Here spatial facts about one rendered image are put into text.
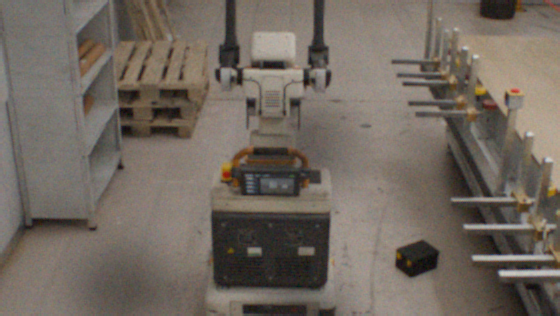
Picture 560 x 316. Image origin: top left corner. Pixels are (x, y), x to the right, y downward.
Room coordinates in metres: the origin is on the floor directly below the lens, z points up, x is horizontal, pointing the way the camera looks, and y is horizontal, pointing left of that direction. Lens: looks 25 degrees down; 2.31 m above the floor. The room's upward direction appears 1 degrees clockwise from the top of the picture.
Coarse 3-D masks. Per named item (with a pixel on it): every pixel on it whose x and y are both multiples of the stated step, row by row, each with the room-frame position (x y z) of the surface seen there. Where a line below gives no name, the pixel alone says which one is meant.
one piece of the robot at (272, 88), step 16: (240, 80) 3.29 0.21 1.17; (256, 80) 3.22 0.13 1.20; (272, 80) 3.22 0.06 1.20; (288, 80) 3.22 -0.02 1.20; (304, 80) 3.29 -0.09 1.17; (256, 96) 3.21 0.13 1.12; (272, 96) 3.21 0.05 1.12; (288, 96) 3.21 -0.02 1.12; (256, 112) 3.20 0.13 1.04; (272, 112) 3.20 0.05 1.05; (288, 112) 3.20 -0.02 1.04; (272, 128) 3.25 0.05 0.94; (256, 144) 3.26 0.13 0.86; (272, 144) 3.26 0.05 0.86; (288, 144) 3.26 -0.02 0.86
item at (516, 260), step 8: (472, 256) 2.26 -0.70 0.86; (480, 256) 2.26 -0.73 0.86; (488, 256) 2.26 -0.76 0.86; (496, 256) 2.26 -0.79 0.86; (504, 256) 2.26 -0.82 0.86; (512, 256) 2.26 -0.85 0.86; (520, 256) 2.26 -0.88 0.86; (528, 256) 2.26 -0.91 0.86; (536, 256) 2.26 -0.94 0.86; (544, 256) 2.26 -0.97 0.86; (552, 256) 2.26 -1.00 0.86; (472, 264) 2.24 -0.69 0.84; (480, 264) 2.23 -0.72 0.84; (488, 264) 2.23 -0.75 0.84; (496, 264) 2.23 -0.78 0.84; (504, 264) 2.23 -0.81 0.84; (512, 264) 2.23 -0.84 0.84; (520, 264) 2.23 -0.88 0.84; (528, 264) 2.23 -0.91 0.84; (536, 264) 2.23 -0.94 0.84; (544, 264) 2.23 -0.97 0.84; (552, 264) 2.23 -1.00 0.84
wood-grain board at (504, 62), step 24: (480, 48) 4.82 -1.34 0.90; (504, 48) 4.83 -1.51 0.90; (528, 48) 4.85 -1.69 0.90; (552, 48) 4.86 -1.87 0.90; (480, 72) 4.29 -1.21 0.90; (504, 72) 4.30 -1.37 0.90; (528, 72) 4.31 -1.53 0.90; (552, 72) 4.32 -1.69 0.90; (528, 96) 3.87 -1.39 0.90; (552, 96) 3.88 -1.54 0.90; (528, 120) 3.51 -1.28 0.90; (552, 120) 3.51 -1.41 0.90; (552, 144) 3.20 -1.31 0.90; (552, 168) 2.93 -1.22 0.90
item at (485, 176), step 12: (444, 96) 4.39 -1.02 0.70; (444, 108) 4.23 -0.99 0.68; (456, 120) 3.98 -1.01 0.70; (456, 132) 3.86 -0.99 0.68; (468, 132) 3.77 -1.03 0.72; (468, 144) 3.64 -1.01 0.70; (468, 156) 3.55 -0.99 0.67; (480, 156) 3.48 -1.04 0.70; (480, 168) 3.34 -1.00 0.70; (492, 168) 3.35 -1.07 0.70; (480, 180) 3.27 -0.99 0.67; (492, 180) 3.20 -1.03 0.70; (492, 192) 3.07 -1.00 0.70; (504, 216) 2.84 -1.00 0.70; (516, 240) 2.64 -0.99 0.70; (516, 252) 2.60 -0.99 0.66; (528, 252) 2.52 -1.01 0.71; (540, 288) 2.28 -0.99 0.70; (552, 312) 2.13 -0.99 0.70
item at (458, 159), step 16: (480, 96) 4.30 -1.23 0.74; (496, 112) 3.92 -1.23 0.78; (448, 128) 5.08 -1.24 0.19; (496, 128) 3.88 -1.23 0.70; (448, 144) 5.11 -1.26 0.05; (512, 160) 3.52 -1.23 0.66; (464, 176) 4.43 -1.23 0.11; (528, 176) 3.25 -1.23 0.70; (528, 192) 3.21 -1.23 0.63; (480, 208) 3.98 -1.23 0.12; (496, 224) 3.69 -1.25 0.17; (496, 240) 3.58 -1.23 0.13; (528, 304) 2.94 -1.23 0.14
